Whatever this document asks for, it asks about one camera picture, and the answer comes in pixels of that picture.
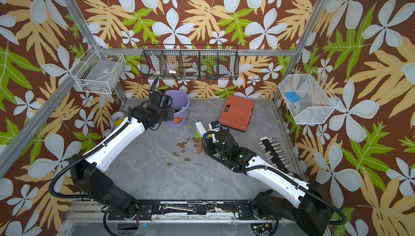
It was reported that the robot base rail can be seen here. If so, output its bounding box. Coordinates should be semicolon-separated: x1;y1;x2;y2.
69;199;283;221

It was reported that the white wire basket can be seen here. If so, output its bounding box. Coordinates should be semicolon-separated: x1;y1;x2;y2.
70;45;126;94
278;71;340;125

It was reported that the blue item in basket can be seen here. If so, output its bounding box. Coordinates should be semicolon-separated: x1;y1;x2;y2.
285;91;301;103

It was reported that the white brush blue handle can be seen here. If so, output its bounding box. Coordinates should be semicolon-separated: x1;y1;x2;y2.
195;122;206;140

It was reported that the white wire basket left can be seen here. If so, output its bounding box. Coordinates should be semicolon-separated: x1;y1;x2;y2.
70;45;126;94

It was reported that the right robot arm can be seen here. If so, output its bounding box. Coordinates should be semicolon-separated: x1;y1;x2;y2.
202;129;348;236

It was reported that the red plastic tool case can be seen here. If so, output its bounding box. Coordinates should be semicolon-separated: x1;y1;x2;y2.
218;95;254;132

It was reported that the purple plastic bucket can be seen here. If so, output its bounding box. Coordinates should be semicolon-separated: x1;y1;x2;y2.
166;90;190;128

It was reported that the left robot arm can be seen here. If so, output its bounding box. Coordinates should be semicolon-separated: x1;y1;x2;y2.
49;90;174;219

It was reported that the yellow tape roll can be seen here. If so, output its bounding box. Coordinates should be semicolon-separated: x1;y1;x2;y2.
111;111;126;126

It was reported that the black wire basket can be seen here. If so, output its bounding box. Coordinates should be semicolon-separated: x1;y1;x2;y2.
138;44;240;80

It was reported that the white wire basket right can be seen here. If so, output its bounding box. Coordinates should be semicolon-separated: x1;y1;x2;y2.
278;71;340;125

